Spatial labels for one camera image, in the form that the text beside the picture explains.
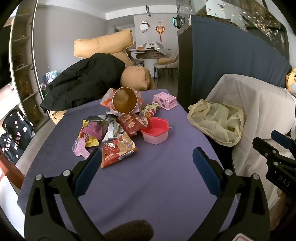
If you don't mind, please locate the translucent plastic bag liner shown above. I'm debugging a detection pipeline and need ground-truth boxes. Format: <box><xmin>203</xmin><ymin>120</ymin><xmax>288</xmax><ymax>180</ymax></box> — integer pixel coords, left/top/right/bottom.
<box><xmin>201</xmin><ymin>102</ymin><xmax>242</xmax><ymax>139</ymax></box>

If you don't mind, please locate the brown paper cup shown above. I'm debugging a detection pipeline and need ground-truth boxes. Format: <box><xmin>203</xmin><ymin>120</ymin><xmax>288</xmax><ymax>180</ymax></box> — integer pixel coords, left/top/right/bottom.
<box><xmin>112</xmin><ymin>87</ymin><xmax>138</xmax><ymax>114</ymax></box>

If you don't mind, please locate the pink yellow snack packet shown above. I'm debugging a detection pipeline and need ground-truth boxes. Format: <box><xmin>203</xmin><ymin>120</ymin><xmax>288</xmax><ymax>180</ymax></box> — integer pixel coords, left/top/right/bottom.
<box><xmin>78</xmin><ymin>119</ymin><xmax>109</xmax><ymax>147</ymax></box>

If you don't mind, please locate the black jacket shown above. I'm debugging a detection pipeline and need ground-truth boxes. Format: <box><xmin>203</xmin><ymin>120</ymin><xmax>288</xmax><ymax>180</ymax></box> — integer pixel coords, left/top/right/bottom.
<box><xmin>40</xmin><ymin>53</ymin><xmax>126</xmax><ymax>114</ymax></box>

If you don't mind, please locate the blue cover cloth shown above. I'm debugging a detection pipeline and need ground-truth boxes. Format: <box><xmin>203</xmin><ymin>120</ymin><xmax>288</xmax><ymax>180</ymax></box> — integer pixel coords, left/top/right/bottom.
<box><xmin>191</xmin><ymin>15</ymin><xmax>293</xmax><ymax>102</ymax></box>

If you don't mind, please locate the long yellow cushion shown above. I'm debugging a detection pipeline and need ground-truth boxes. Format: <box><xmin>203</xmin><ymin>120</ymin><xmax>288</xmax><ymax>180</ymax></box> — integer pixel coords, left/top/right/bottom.
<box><xmin>74</xmin><ymin>29</ymin><xmax>134</xmax><ymax>58</ymax></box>

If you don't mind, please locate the green white snack packet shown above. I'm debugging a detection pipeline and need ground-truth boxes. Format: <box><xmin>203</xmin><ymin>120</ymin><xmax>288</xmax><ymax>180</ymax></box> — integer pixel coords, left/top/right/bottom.
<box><xmin>102</xmin><ymin>115</ymin><xmax>126</xmax><ymax>142</ymax></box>

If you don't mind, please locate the dark fuzzy object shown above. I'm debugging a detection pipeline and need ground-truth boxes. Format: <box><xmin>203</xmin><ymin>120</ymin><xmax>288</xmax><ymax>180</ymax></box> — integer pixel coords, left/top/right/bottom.
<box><xmin>103</xmin><ymin>219</ymin><xmax>154</xmax><ymax>241</ymax></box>

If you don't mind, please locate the translucent pink wrapper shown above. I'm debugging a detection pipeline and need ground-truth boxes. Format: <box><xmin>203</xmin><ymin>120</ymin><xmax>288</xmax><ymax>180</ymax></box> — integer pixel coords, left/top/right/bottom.
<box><xmin>72</xmin><ymin>138</ymin><xmax>91</xmax><ymax>160</ymax></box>

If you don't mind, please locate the pink plastic basket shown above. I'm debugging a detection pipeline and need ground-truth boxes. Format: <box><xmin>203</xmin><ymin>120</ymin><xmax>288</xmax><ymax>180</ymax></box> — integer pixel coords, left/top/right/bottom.
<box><xmin>152</xmin><ymin>92</ymin><xmax>178</xmax><ymax>110</ymax></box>

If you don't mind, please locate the open shelf unit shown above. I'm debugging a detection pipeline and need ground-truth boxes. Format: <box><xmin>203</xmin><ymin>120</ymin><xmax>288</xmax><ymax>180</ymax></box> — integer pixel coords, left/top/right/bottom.
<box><xmin>9</xmin><ymin>0</ymin><xmax>50</xmax><ymax>121</ymax></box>

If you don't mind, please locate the red chip packet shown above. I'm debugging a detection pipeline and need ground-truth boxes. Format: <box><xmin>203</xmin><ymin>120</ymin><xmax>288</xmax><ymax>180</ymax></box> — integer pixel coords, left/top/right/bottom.
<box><xmin>100</xmin><ymin>135</ymin><xmax>138</xmax><ymax>169</ymax></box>
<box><xmin>118</xmin><ymin>113</ymin><xmax>152</xmax><ymax>136</ymax></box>

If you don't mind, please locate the multicolour snack packet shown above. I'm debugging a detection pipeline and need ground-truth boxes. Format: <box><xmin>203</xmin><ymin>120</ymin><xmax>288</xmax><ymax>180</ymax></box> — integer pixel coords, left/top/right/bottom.
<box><xmin>138</xmin><ymin>103</ymin><xmax>159</xmax><ymax>121</ymax></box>

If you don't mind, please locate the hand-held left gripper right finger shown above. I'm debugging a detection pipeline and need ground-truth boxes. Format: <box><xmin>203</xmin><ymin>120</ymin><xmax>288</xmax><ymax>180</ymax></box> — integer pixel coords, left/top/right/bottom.
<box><xmin>192</xmin><ymin>147</ymin><xmax>271</xmax><ymax>241</ymax></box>

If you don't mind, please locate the orange snack packet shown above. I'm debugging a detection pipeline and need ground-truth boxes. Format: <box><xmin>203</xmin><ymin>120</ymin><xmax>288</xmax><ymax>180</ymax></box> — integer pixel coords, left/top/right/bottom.
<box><xmin>100</xmin><ymin>88</ymin><xmax>145</xmax><ymax>116</ymax></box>

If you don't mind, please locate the red wall ornament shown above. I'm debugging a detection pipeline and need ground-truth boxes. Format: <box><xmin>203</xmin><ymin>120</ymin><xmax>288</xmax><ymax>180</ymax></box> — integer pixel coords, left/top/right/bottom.
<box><xmin>155</xmin><ymin>21</ymin><xmax>165</xmax><ymax>42</ymax></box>

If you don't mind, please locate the white panda table cover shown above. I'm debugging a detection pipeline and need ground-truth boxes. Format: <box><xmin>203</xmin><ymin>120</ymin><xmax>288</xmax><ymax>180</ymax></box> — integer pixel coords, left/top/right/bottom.
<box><xmin>142</xmin><ymin>41</ymin><xmax>163</xmax><ymax>49</ymax></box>

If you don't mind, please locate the flat yellow cushion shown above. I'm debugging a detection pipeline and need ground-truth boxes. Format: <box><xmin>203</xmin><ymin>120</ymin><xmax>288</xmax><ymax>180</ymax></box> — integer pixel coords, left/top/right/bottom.
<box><xmin>111</xmin><ymin>52</ymin><xmax>133</xmax><ymax>67</ymax></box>

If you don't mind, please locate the person's right forearm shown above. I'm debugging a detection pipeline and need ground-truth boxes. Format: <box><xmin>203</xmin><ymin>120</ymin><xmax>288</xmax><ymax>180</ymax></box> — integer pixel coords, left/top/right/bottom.
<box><xmin>269</xmin><ymin>189</ymin><xmax>296</xmax><ymax>232</ymax></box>

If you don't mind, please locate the yellow plush toy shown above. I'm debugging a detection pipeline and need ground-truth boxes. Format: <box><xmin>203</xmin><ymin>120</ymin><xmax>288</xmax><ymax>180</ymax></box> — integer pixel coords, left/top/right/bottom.
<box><xmin>285</xmin><ymin>67</ymin><xmax>296</xmax><ymax>94</ymax></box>

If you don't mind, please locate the black teal device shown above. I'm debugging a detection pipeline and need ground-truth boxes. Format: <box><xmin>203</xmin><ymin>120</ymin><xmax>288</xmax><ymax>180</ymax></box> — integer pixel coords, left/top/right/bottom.
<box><xmin>172</xmin><ymin>15</ymin><xmax>185</xmax><ymax>29</ymax></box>

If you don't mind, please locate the white cover cloth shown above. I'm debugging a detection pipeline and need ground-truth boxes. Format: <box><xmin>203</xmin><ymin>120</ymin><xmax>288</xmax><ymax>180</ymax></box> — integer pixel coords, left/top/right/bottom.
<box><xmin>205</xmin><ymin>74</ymin><xmax>296</xmax><ymax>209</ymax></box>

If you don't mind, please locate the dining table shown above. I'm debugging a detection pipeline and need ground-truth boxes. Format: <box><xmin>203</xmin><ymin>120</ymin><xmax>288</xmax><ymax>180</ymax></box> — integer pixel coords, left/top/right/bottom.
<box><xmin>127</xmin><ymin>47</ymin><xmax>170</xmax><ymax>59</ymax></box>

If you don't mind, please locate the black printed bag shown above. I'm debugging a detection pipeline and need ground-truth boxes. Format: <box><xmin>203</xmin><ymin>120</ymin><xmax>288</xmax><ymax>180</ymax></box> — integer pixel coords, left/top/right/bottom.
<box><xmin>0</xmin><ymin>109</ymin><xmax>35</xmax><ymax>165</ymax></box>

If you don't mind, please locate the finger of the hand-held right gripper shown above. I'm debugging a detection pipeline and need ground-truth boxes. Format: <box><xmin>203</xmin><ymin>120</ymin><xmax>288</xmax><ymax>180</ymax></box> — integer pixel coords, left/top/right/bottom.
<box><xmin>271</xmin><ymin>130</ymin><xmax>296</xmax><ymax>151</ymax></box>
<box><xmin>252</xmin><ymin>137</ymin><xmax>281</xmax><ymax>163</ymax></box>

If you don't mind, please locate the purple tablecloth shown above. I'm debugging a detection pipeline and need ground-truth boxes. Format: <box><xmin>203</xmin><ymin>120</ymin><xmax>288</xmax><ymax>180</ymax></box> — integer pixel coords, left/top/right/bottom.
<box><xmin>17</xmin><ymin>89</ymin><xmax>240</xmax><ymax>241</ymax></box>

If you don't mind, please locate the speckled glass tank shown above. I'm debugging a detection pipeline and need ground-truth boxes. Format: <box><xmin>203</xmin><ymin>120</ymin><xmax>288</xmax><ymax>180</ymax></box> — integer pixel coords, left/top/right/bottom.
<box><xmin>177</xmin><ymin>0</ymin><xmax>289</xmax><ymax>42</ymax></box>

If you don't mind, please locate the panda wall clock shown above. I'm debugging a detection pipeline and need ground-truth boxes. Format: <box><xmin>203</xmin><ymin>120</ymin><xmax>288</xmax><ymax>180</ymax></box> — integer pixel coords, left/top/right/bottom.
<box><xmin>139</xmin><ymin>20</ymin><xmax>150</xmax><ymax>33</ymax></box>

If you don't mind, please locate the blue patterned gift bag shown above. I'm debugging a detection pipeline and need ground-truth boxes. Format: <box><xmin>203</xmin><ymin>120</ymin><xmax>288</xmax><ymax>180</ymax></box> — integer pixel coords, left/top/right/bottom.
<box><xmin>43</xmin><ymin>71</ymin><xmax>57</xmax><ymax>84</ymax></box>

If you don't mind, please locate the dark cabinet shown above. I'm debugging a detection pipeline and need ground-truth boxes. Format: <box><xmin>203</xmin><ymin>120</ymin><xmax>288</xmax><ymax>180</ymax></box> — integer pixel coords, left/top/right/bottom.
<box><xmin>177</xmin><ymin>24</ymin><xmax>193</xmax><ymax>109</ymax></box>

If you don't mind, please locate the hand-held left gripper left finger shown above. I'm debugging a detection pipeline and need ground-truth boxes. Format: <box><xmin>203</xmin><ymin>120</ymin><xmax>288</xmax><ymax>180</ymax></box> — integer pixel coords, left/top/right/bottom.
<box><xmin>24</xmin><ymin>148</ymin><xmax>107</xmax><ymax>241</ymax></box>

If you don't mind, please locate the pink container with red rim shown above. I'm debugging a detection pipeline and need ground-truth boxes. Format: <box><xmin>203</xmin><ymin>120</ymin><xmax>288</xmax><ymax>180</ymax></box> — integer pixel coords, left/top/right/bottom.
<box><xmin>141</xmin><ymin>117</ymin><xmax>169</xmax><ymax>145</ymax></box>

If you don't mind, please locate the rounded yellow cushion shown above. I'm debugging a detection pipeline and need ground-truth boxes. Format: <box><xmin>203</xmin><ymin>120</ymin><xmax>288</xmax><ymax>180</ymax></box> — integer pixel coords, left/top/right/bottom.
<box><xmin>120</xmin><ymin>65</ymin><xmax>156</xmax><ymax>91</ymax></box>

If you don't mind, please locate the beige cloth bag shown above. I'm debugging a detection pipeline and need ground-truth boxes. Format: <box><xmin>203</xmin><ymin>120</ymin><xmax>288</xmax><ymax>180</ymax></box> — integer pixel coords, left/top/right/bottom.
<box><xmin>187</xmin><ymin>99</ymin><xmax>245</xmax><ymax>147</ymax></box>

